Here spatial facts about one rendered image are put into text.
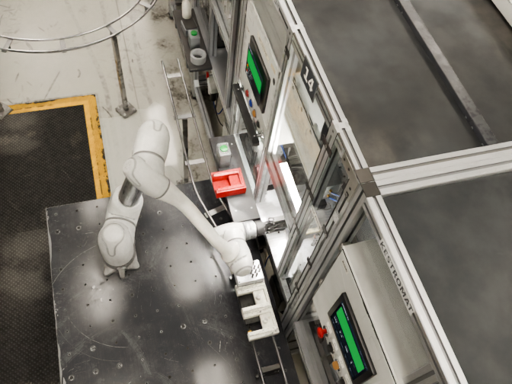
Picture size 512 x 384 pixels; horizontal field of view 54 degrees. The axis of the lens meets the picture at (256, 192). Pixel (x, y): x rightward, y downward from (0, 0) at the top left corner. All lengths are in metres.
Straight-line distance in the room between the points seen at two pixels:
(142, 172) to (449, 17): 1.26
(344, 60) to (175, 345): 1.55
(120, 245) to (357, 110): 1.37
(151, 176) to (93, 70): 2.54
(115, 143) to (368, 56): 2.57
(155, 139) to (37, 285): 1.69
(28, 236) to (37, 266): 0.23
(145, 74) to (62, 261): 2.09
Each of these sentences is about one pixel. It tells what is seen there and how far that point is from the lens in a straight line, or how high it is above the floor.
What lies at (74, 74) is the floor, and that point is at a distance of 4.44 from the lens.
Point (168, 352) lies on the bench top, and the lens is 2.52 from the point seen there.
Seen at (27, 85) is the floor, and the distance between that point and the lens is 4.43.
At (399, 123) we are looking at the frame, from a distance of 1.57.
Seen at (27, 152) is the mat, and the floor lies 0.01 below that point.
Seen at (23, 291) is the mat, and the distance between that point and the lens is 3.48.
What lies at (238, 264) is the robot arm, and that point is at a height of 1.11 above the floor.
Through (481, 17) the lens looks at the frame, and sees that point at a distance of 2.08.
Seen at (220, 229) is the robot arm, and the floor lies 1.05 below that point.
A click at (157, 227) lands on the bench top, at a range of 2.76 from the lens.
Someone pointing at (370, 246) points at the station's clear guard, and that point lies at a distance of 1.44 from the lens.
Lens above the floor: 3.13
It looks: 58 degrees down
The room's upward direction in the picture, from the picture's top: 12 degrees clockwise
